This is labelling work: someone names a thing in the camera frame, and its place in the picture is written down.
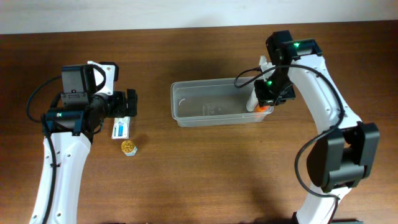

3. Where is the left black cable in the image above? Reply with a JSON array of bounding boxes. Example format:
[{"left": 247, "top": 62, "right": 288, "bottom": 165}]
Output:
[{"left": 26, "top": 63, "right": 107, "bottom": 224}]

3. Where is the white Panadol box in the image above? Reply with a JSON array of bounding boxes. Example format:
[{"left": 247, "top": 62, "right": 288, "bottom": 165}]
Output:
[{"left": 111, "top": 116, "right": 130, "bottom": 139}]

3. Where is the Tiger Balm jar gold lid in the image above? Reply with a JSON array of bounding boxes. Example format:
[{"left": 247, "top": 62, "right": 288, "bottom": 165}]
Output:
[{"left": 121, "top": 140, "right": 137, "bottom": 156}]

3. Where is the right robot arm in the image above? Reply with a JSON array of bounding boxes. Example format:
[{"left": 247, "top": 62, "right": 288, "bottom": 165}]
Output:
[{"left": 254, "top": 30, "right": 380, "bottom": 223}]

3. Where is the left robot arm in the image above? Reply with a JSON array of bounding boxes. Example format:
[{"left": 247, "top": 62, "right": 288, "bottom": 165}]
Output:
[{"left": 30, "top": 61, "right": 137, "bottom": 223}]

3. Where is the orange tube white cap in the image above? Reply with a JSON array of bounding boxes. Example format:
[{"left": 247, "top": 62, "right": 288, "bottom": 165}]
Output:
[{"left": 254, "top": 105, "right": 270, "bottom": 113}]

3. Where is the clear plastic container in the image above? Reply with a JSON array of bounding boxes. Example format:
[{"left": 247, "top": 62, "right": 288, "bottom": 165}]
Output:
[{"left": 170, "top": 78, "right": 274, "bottom": 127}]

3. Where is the white spray bottle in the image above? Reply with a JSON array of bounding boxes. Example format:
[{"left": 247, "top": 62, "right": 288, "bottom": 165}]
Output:
[{"left": 246, "top": 89, "right": 258, "bottom": 112}]

